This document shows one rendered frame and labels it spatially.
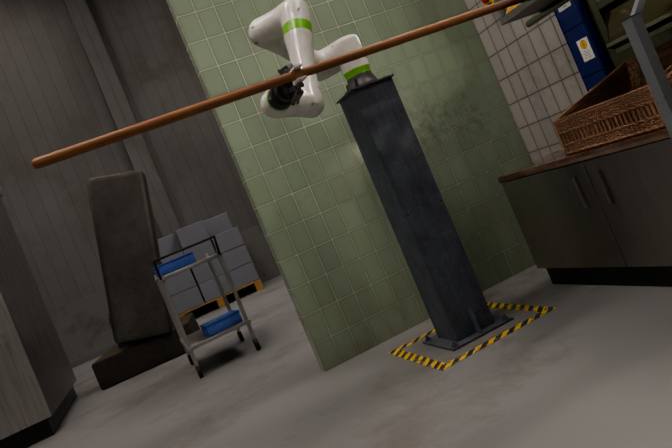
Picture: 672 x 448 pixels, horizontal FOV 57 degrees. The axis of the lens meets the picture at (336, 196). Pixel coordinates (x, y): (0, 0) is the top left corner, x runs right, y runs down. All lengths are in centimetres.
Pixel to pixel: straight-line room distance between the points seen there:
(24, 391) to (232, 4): 318
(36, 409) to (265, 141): 285
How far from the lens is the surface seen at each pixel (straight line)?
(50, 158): 187
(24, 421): 522
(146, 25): 1087
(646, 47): 218
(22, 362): 516
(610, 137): 254
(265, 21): 261
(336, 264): 325
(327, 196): 326
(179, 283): 906
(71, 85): 1059
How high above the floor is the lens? 78
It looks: level
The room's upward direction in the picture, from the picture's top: 23 degrees counter-clockwise
